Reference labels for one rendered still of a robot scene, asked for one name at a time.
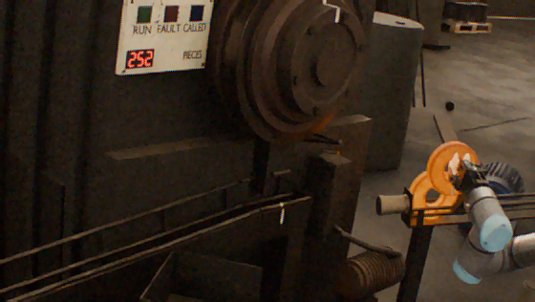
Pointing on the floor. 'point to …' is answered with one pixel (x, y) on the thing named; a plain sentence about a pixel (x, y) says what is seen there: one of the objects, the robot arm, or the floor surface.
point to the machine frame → (137, 149)
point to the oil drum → (390, 87)
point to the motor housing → (367, 276)
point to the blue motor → (508, 183)
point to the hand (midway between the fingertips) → (454, 161)
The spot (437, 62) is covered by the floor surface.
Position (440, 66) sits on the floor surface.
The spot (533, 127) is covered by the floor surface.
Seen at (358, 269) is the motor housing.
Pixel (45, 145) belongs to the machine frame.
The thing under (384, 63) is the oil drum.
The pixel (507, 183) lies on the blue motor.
